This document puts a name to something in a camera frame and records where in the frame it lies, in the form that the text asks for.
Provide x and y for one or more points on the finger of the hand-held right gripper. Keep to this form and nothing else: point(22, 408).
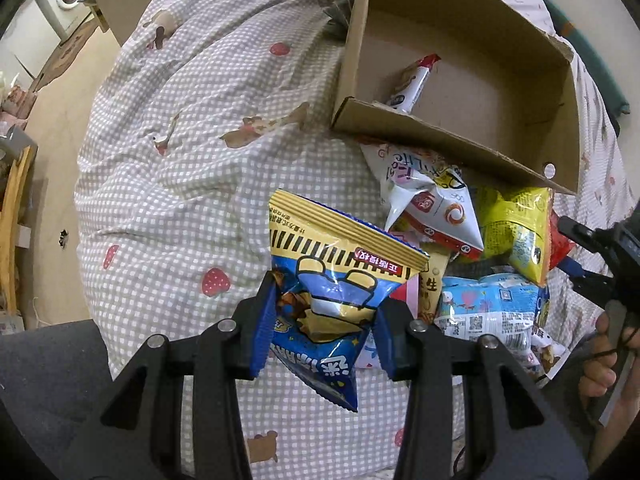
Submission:
point(582, 236)
point(587, 282)

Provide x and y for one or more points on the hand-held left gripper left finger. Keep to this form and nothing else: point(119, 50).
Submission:
point(257, 322)

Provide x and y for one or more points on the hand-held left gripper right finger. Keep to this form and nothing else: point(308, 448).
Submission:
point(395, 340)

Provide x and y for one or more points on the pink snack packet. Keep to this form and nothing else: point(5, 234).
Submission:
point(411, 292)

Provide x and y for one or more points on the beige snack packet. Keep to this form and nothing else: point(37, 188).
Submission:
point(432, 290)

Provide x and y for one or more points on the yellow snack packet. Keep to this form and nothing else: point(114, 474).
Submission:
point(515, 230)

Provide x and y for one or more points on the white bear-print snack packet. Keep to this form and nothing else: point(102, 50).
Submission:
point(547, 350)

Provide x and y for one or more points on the light blue snack packet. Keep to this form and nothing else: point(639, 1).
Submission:
point(480, 310)

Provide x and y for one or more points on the white red triangular snack packet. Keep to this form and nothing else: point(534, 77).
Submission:
point(440, 215)

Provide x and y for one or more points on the white pink-print snack packet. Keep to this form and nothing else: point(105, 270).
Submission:
point(395, 165)

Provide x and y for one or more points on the cardboard box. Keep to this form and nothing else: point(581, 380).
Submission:
point(450, 85)

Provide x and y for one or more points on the slim white snack packet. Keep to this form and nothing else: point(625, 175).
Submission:
point(407, 85)

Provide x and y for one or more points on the person's right hand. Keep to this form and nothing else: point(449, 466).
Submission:
point(597, 375)

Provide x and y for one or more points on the checked printed blanket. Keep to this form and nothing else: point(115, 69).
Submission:
point(200, 160)

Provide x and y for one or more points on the dark grey cloth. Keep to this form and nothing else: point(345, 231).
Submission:
point(45, 370)

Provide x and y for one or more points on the wooden chair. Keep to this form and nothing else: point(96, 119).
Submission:
point(10, 220)

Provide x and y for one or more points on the dark patterned cloth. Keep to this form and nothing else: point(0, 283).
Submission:
point(340, 12)

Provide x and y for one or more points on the brown floor mat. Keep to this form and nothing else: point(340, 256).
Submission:
point(60, 55)

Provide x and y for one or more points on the beige cabinet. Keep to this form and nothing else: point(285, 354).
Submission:
point(135, 5)

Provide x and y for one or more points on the white cabinet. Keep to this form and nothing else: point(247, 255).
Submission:
point(30, 45)

